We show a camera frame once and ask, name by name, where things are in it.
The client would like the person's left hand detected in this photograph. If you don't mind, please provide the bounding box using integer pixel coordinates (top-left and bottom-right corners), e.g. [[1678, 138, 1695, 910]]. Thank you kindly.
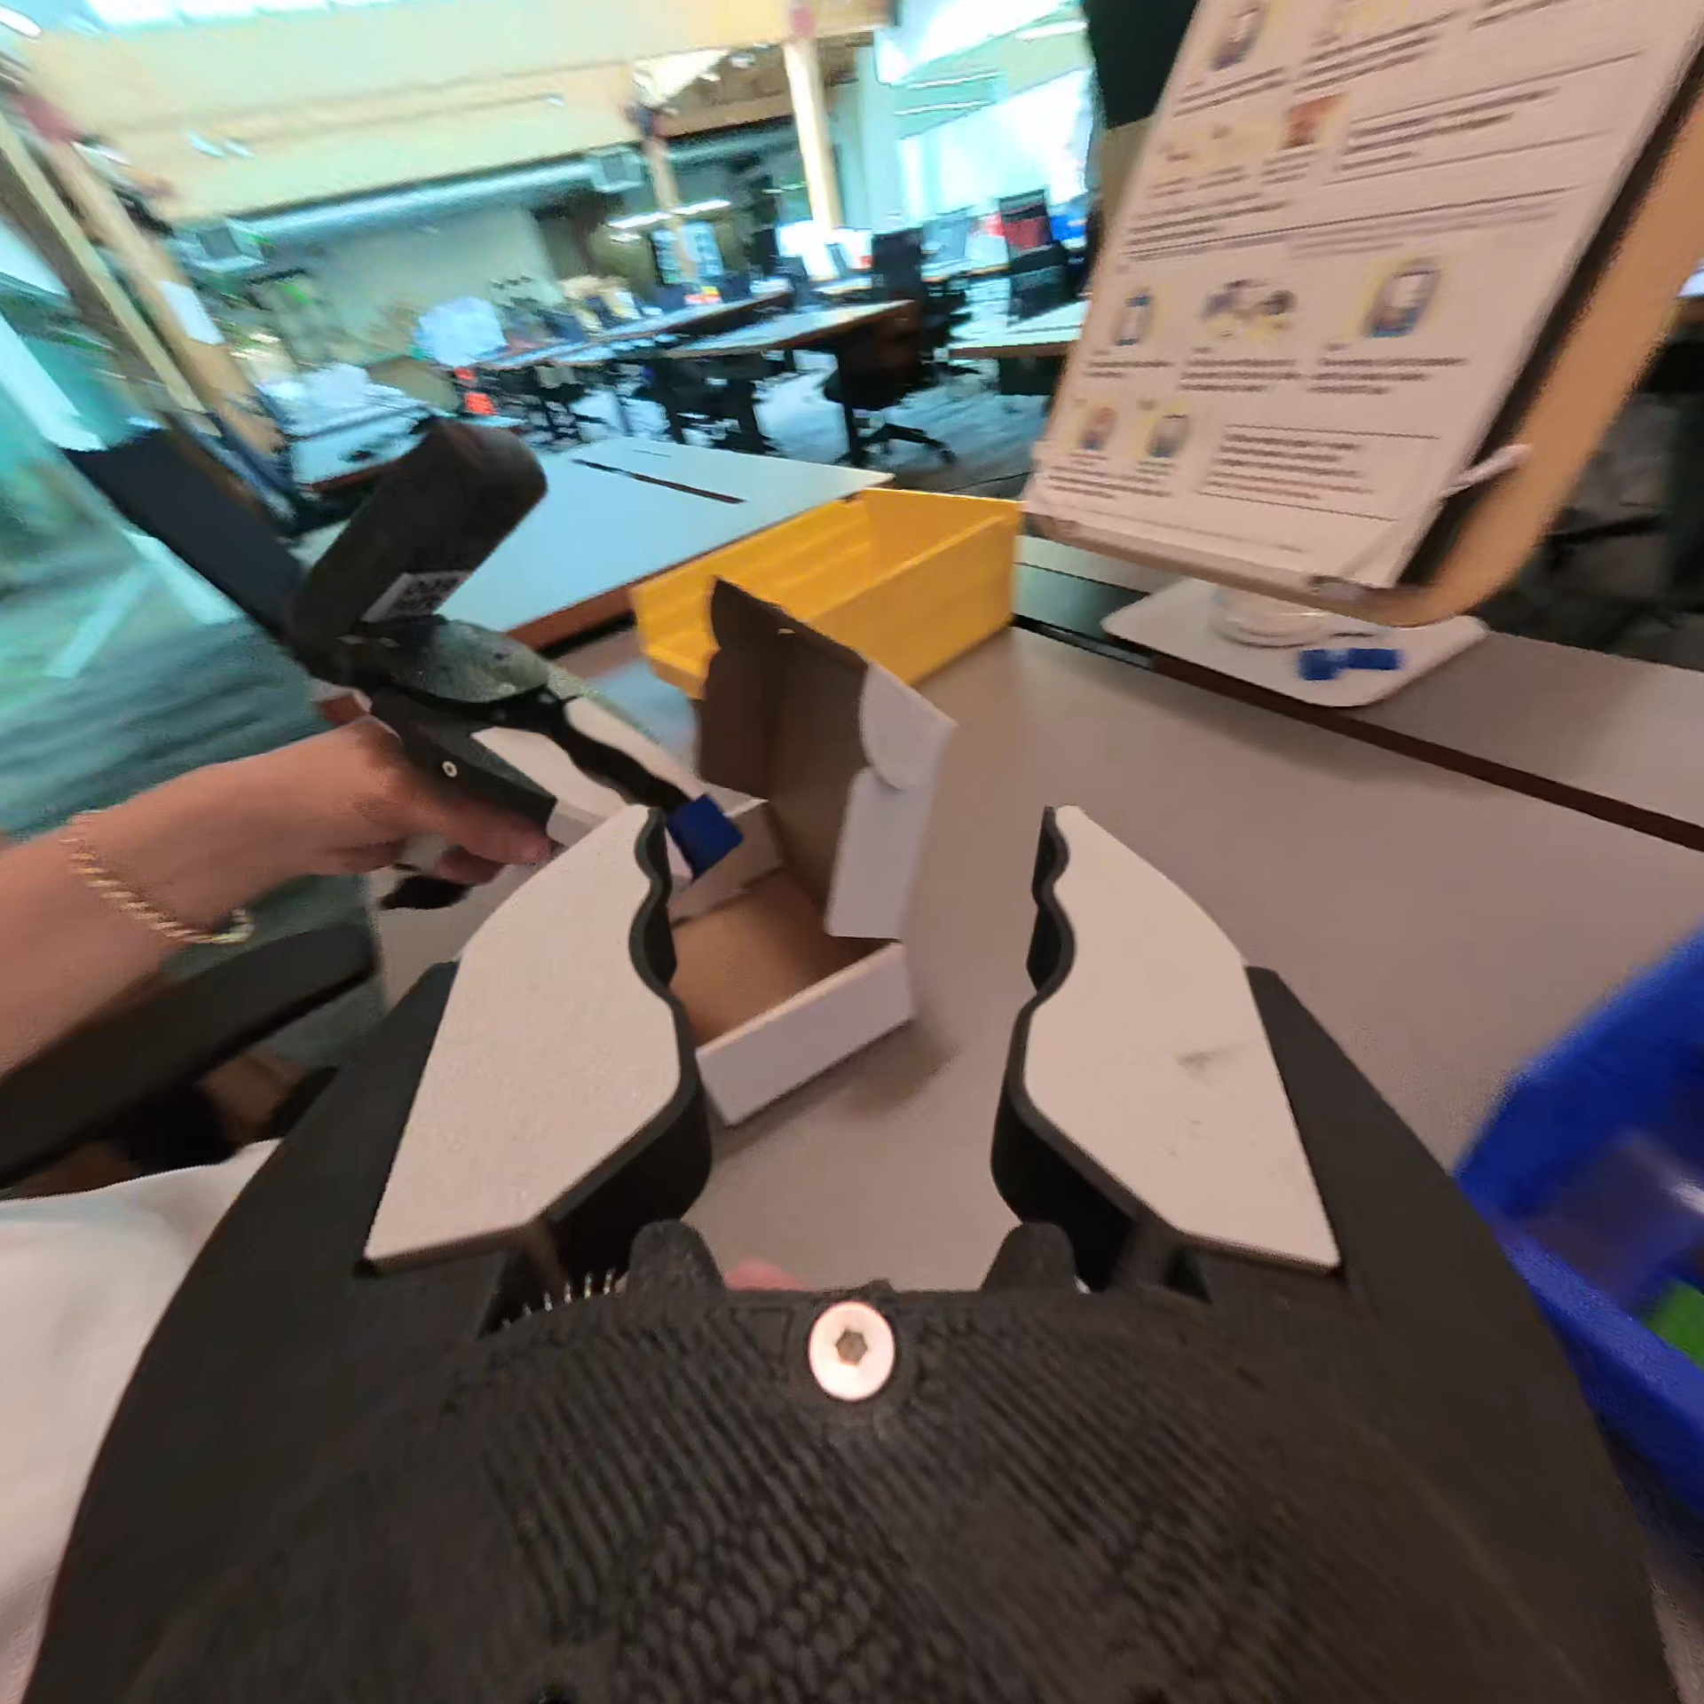
[[199, 718, 553, 922]]

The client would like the dark blue cube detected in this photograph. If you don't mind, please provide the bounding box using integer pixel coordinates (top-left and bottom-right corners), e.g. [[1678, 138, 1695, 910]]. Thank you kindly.
[[664, 794, 744, 874]]

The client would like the white cardboard box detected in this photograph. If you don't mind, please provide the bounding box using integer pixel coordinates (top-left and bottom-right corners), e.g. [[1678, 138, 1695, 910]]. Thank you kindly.
[[664, 577, 957, 1126]]

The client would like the printed instruction sheet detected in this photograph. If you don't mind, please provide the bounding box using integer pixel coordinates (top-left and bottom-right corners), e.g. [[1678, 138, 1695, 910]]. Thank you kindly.
[[1025, 0, 1686, 587]]

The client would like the black office chair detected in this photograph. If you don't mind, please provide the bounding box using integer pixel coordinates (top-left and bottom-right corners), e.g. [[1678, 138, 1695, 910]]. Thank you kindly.
[[0, 925, 376, 1186], [824, 227, 960, 469]]

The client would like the yellow plastic bin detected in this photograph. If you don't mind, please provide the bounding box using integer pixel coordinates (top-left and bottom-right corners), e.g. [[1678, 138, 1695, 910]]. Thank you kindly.
[[629, 489, 1025, 696]]

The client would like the blue plastic bin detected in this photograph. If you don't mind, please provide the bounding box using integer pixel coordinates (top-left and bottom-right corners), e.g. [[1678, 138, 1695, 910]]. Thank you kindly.
[[1456, 930, 1704, 1520]]

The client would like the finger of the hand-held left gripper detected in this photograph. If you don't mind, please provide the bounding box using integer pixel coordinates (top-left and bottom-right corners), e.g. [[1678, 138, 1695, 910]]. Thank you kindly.
[[473, 724, 630, 849], [560, 696, 709, 818]]

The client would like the background grey table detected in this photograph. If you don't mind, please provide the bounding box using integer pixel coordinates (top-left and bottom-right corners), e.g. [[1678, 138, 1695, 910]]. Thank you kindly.
[[285, 435, 896, 653]]

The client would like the gold chain bracelet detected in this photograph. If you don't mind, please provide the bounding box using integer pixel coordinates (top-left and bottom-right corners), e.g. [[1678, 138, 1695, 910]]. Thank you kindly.
[[58, 811, 255, 946]]

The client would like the tan sheet board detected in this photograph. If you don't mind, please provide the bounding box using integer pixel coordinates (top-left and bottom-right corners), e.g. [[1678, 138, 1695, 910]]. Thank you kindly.
[[1025, 0, 1704, 626]]

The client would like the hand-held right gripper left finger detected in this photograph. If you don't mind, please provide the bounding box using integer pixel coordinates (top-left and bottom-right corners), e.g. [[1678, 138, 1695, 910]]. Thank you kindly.
[[361, 806, 709, 1279]]

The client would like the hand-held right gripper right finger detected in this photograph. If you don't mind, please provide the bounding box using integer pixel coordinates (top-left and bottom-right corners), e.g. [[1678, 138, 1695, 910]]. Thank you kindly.
[[991, 806, 1343, 1290]]

